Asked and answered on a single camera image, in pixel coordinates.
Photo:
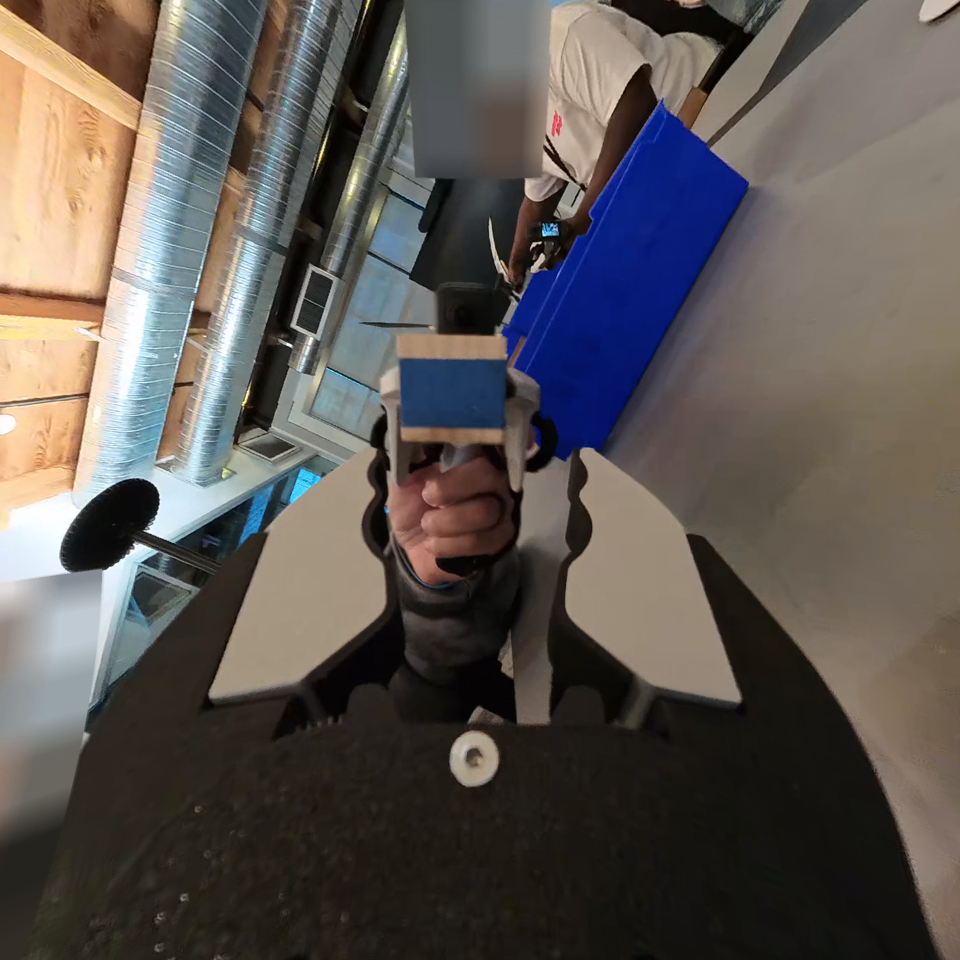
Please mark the blue wristband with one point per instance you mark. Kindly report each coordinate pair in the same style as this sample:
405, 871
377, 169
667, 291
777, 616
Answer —
405, 570

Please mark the smooth silver ventilation duct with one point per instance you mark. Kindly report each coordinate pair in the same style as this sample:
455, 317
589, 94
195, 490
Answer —
255, 225

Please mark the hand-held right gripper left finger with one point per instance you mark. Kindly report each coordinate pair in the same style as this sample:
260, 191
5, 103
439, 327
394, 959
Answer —
300, 600

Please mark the wooden cube with blue stripe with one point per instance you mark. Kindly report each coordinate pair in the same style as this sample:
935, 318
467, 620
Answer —
450, 397

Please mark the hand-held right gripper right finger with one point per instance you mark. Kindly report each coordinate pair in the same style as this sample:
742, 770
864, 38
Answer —
645, 600

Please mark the grey desk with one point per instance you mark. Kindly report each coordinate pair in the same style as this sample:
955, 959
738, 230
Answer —
825, 375

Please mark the white paper strip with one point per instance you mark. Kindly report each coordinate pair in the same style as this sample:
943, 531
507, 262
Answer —
496, 251

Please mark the ribbed silver ventilation duct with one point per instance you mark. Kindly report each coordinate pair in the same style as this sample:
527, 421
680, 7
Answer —
165, 225

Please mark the person's left hand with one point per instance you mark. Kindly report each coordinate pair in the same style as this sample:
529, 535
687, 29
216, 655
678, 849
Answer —
450, 517

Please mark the large black screen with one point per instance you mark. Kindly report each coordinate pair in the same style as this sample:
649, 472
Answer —
465, 225

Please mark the person's left forearm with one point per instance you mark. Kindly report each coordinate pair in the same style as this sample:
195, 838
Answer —
450, 637

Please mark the black round ceiling fixture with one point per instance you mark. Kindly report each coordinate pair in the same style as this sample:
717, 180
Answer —
109, 525

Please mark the white air vent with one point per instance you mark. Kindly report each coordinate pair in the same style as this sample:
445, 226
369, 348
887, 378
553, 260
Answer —
315, 300

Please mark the narrow silver ventilation duct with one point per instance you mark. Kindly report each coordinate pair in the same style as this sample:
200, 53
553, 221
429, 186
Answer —
367, 150

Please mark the wooden edged table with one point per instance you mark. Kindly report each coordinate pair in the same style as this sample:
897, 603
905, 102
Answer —
694, 105

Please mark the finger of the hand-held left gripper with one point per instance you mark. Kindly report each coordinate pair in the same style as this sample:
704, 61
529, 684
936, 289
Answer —
393, 420
517, 420

